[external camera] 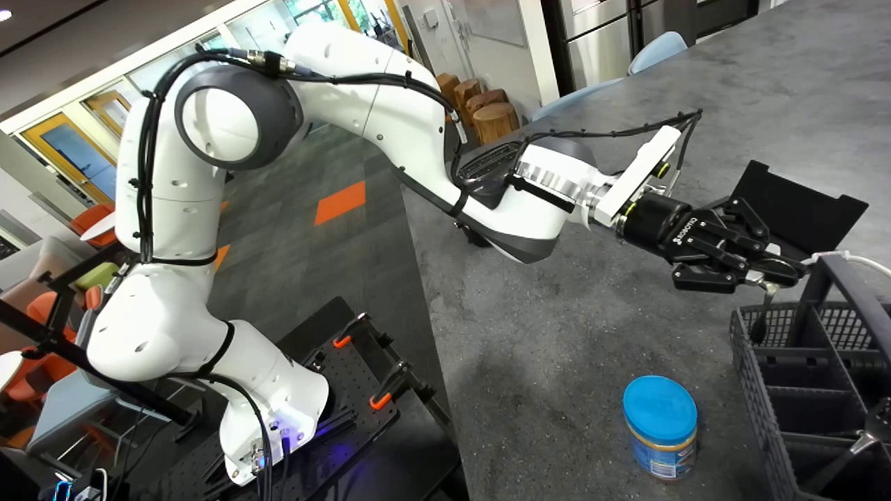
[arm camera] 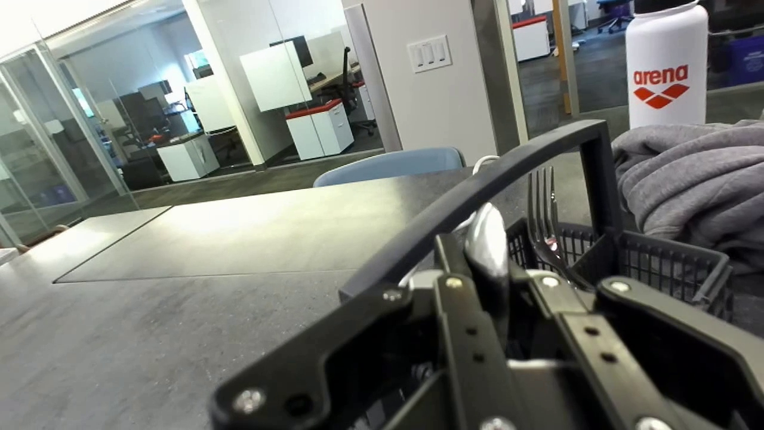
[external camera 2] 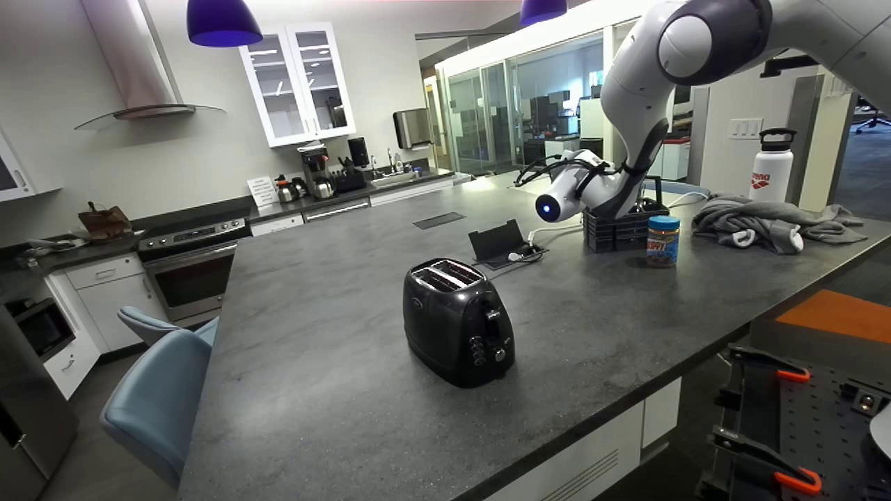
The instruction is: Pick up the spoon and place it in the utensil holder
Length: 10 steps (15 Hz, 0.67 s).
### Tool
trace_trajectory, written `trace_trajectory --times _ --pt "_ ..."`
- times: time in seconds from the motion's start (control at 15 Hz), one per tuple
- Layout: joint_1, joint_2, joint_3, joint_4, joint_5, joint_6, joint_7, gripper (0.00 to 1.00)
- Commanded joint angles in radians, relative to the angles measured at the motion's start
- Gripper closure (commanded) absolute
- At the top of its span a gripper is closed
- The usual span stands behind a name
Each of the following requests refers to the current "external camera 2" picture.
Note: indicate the steel range hood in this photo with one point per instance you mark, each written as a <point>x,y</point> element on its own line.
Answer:
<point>129,66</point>

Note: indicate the grey crumpled cloth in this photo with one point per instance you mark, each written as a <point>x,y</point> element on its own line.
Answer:
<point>770,223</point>

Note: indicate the white water bottle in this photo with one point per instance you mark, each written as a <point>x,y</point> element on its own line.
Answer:
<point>771,172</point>

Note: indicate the wall paper towel dispenser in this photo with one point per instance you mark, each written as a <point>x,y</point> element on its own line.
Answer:
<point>412,130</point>

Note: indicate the white round plug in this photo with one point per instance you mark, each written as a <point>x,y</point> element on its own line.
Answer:
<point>514,258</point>

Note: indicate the black pop-up outlet box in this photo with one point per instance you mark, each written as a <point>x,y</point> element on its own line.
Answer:
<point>497,244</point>

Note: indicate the countertop vent grille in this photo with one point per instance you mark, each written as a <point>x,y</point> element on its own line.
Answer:
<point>438,221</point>

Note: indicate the blue pendant lamp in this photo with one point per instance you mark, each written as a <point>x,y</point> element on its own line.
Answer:
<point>540,12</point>
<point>224,24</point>

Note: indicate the black mesh utensil holder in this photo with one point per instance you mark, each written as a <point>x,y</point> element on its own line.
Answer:
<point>614,233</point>

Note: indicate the white glass-door wall cabinet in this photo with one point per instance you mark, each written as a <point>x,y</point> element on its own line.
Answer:
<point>296,84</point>

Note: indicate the blue-lidded jar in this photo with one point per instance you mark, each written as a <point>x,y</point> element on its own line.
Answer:
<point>660,244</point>

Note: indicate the light blue chair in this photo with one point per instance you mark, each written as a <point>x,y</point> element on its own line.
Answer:
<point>142,322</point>
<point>157,399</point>

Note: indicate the stainless steel stove oven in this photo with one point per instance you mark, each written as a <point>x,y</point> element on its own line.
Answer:
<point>191,268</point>

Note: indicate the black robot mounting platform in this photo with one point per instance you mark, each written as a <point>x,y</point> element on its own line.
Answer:
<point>809,427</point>

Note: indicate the stainless steel refrigerator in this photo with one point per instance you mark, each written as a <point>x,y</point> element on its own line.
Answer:
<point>28,418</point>

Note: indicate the black two-slot toaster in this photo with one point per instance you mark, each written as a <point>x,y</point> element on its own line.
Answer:
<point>455,322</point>

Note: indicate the white base cabinets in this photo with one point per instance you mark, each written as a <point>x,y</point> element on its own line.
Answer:
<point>113,297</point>

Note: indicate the black coffee maker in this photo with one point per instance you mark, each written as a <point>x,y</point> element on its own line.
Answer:
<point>317,172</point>

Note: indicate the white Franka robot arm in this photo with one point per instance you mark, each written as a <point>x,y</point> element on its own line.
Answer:
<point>650,84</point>

